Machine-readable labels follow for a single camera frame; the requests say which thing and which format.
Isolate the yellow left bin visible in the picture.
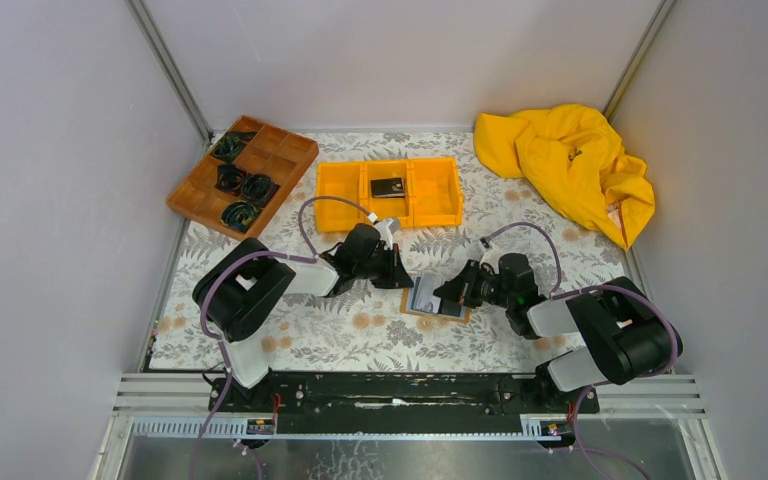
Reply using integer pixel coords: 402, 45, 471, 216
313, 162, 366, 233

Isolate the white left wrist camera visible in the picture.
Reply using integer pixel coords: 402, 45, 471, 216
373, 217, 401, 250

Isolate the black coiled strap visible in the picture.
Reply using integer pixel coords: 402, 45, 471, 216
210, 130, 257, 164
214, 163, 247, 195
241, 173, 281, 205
220, 201, 263, 234

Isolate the yellow bin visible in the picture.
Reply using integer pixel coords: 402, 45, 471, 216
409, 157, 463, 228
313, 162, 366, 233
360, 160, 415, 229

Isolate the floral patterned table mat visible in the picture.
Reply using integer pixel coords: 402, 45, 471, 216
147, 133, 625, 372

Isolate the aluminium frame rail front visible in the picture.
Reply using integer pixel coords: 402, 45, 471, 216
115, 373, 708, 443

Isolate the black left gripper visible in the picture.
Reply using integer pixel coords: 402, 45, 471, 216
352, 243, 412, 289

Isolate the black coiled strap middle left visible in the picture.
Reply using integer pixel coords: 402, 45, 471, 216
214, 163, 247, 195

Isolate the black coiled strap top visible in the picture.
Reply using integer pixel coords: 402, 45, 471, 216
210, 130, 257, 164

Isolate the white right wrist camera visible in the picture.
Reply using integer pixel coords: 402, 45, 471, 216
469, 237, 502, 268

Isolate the yellow right bin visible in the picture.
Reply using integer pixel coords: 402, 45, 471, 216
409, 157, 463, 228

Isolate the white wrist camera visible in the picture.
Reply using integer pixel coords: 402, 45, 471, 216
469, 237, 502, 268
373, 217, 401, 250

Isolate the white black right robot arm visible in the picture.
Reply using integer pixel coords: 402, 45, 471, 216
434, 253, 683, 412

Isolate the black coiled strap middle right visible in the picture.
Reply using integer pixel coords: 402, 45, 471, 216
241, 173, 281, 205

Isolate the yellow leather card holder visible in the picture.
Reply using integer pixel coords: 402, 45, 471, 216
400, 288, 472, 324

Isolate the orange compartment tray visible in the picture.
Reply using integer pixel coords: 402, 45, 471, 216
166, 115, 319, 240

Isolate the yellow middle bin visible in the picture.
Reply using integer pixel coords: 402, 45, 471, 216
360, 160, 415, 229

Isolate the black coiled strap bottom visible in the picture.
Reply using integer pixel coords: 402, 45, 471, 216
220, 201, 263, 234

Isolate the black credit card stack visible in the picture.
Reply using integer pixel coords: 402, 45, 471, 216
370, 177, 406, 199

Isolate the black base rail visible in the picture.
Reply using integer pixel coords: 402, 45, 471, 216
208, 371, 600, 436

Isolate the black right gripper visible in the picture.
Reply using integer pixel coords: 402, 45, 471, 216
434, 259, 514, 309

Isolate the yellow crumpled cloth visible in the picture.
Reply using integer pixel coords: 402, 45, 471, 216
473, 104, 656, 250

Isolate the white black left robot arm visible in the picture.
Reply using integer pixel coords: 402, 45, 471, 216
192, 218, 414, 411

